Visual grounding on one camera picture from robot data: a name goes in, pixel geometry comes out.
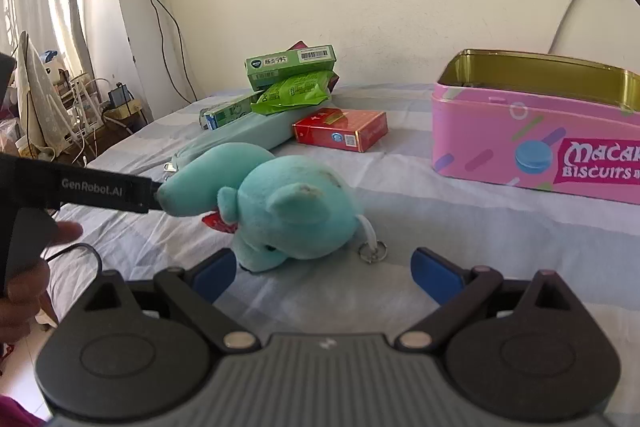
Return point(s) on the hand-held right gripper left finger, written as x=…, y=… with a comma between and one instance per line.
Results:
x=215, y=274

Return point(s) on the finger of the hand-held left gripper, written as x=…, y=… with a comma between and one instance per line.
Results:
x=154, y=197

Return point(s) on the green and blue milk carton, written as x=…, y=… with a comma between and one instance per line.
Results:
x=230, y=112

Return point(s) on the green plastic packet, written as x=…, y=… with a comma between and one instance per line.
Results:
x=295, y=92

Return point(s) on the person's purple clothing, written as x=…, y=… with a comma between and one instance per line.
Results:
x=15, y=412

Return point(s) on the blue and white toy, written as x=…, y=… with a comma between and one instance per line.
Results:
x=50, y=59

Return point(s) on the striped light blue bedsheet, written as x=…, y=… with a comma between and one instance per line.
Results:
x=400, y=217

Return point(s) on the magenta wallet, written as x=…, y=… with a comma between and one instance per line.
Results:
x=334, y=81

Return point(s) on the grey-blue fabric pouch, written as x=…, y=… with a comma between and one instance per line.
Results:
x=250, y=132

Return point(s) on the teal plush toy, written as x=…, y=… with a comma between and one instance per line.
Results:
x=295, y=207

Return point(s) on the red cardboard box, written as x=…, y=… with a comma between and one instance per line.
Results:
x=345, y=129

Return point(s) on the green cardboard box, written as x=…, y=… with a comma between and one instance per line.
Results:
x=280, y=67

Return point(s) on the white draped cloth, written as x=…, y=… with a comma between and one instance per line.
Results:
x=42, y=107

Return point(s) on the person's left hand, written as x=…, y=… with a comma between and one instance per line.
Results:
x=22, y=307

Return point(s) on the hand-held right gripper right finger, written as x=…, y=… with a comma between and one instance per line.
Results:
x=434, y=279

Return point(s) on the pink biscuit tin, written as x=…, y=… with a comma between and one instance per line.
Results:
x=480, y=132

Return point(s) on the black power adapter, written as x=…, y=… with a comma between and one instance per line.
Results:
x=120, y=96

